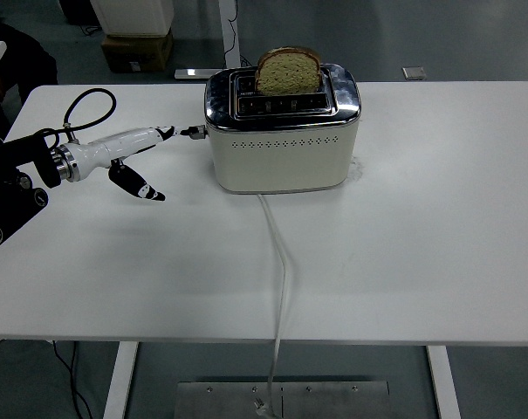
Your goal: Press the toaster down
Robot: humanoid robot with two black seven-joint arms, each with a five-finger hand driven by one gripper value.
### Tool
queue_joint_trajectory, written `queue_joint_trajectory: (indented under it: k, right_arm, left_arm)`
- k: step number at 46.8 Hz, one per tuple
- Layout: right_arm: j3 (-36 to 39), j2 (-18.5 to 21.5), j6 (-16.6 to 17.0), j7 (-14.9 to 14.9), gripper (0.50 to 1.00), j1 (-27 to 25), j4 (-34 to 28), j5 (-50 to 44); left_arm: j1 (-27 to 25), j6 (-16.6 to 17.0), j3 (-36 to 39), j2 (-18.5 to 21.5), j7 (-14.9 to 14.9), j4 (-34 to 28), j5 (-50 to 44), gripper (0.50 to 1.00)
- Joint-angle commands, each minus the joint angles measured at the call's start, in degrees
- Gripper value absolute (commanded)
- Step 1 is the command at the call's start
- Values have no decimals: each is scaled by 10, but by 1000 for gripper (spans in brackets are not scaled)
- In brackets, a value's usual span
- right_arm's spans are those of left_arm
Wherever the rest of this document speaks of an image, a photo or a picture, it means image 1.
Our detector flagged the white table leg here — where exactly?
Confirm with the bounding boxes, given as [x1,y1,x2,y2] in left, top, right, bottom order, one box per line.
[425,345,462,419]
[102,341,139,419]

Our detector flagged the black box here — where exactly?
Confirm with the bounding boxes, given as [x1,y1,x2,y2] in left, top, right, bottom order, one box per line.
[58,0,99,26]

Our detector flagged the white table post with foot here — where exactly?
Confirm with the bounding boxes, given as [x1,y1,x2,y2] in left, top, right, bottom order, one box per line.
[175,0,242,80]

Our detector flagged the black floor cable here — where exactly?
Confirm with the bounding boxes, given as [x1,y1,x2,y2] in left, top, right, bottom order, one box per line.
[51,340,93,419]

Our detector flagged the black hanging cable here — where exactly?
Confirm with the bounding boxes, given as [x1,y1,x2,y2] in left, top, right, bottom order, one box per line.
[223,0,252,69]

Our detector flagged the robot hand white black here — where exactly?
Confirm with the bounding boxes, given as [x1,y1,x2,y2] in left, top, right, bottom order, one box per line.
[66,125,202,203]

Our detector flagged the grey metal plate with screws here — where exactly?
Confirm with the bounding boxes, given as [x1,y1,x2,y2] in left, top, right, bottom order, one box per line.
[175,381,390,419]

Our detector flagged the brown cardboard box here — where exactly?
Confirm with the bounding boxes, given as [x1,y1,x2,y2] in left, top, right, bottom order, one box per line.
[100,28,175,73]

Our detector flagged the white plastic container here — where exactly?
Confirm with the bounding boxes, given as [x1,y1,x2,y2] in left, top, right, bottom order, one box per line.
[88,0,175,38]

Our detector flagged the white power cord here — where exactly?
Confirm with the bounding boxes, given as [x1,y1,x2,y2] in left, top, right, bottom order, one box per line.
[250,191,291,419]

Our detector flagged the brown bread slice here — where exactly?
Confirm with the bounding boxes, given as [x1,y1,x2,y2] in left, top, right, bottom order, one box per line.
[254,45,324,96]

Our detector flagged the black chair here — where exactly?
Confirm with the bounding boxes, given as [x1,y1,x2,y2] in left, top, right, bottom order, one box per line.
[0,17,58,145]

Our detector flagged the cream toaster chrome top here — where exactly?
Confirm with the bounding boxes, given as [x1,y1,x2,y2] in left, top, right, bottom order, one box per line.
[189,62,361,196]

